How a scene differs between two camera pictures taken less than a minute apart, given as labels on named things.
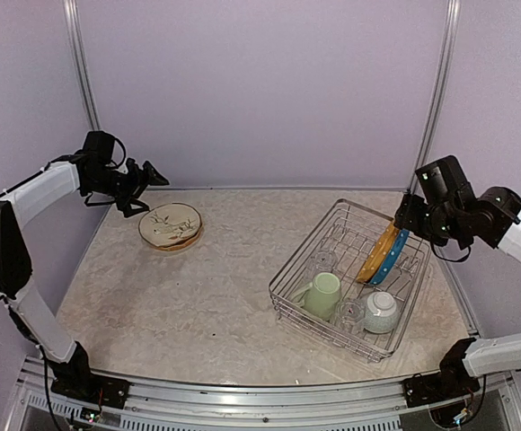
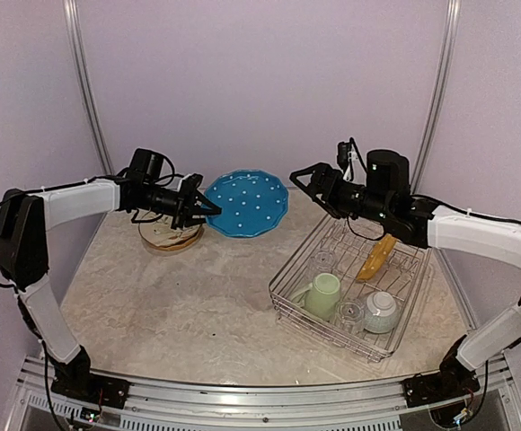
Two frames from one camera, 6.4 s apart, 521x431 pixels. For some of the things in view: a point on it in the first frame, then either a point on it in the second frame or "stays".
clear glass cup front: [350, 316] stays
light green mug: [321, 297] stays
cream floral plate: [166, 224] stays
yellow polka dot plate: [378, 255] stays
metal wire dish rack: [354, 279] stays
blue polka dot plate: [392, 257] → [252, 202]
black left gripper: [138, 184] → [183, 213]
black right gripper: [408, 214] → [323, 171]
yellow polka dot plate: [181, 244] stays
